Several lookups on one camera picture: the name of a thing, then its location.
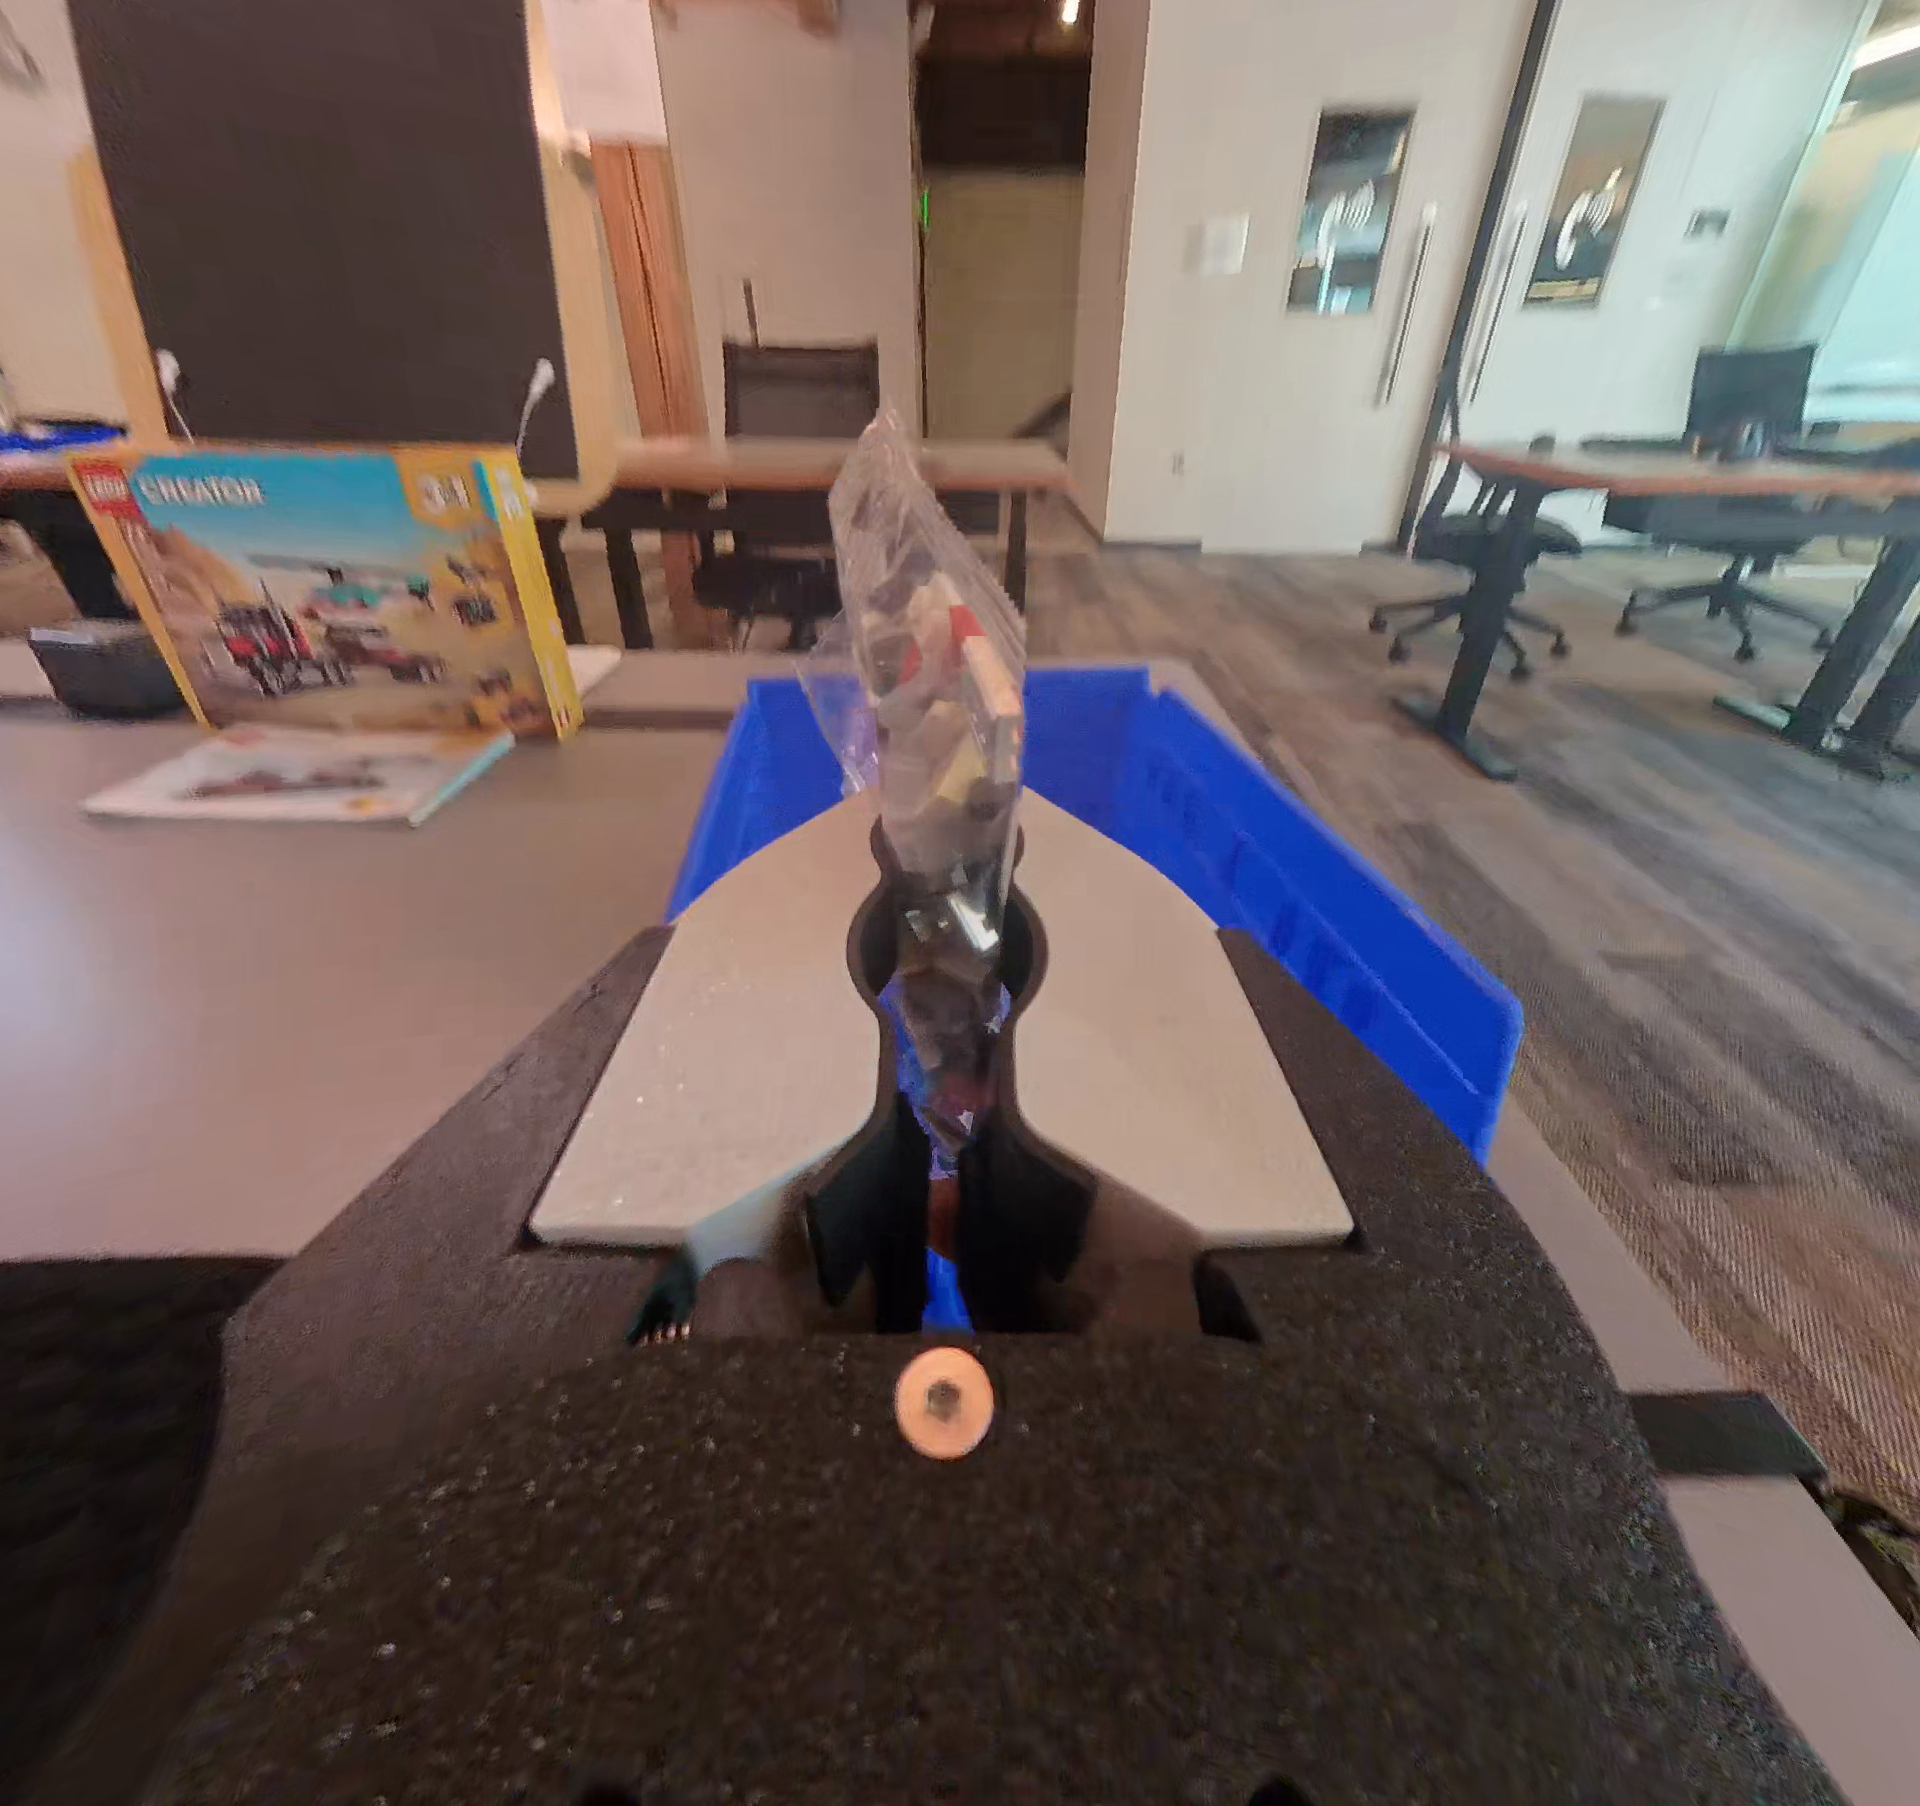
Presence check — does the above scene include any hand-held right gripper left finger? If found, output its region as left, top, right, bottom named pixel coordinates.
left=527, top=787, right=907, bottom=1316

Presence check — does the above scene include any black dimpled armrest pad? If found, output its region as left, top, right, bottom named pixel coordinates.
left=0, top=1252, right=290, bottom=1806

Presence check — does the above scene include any black high-back chair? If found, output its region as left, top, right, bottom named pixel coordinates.
left=692, top=337, right=884, bottom=655

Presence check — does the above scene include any clear bag of lego bricks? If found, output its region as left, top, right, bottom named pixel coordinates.
left=795, top=399, right=1033, bottom=1165

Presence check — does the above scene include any lego set box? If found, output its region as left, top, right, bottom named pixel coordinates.
left=62, top=445, right=588, bottom=746

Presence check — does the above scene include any framed wall poster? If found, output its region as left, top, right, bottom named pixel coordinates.
left=1285, top=107, right=1420, bottom=320
left=1518, top=92, right=1669, bottom=310

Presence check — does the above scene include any black monitor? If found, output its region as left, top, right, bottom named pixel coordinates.
left=1685, top=340, right=1819, bottom=456

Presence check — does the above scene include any dark grey box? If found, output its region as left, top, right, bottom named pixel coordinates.
left=27, top=627, right=191, bottom=724

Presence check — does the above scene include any lego instruction booklet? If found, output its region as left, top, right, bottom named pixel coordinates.
left=76, top=724, right=521, bottom=834

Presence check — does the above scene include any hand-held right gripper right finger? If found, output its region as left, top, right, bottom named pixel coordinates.
left=959, top=787, right=1360, bottom=1316

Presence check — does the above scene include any black office chair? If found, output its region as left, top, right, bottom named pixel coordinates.
left=1609, top=487, right=1840, bottom=664
left=1369, top=393, right=1585, bottom=687

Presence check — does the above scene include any white paper sheet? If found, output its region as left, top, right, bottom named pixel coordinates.
left=521, top=0, right=671, bottom=147

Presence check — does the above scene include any wooden desk with black legs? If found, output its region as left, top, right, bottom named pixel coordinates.
left=1394, top=439, right=1920, bottom=784

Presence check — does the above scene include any blue plastic bin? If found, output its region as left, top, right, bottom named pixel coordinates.
left=664, top=663, right=1527, bottom=1165

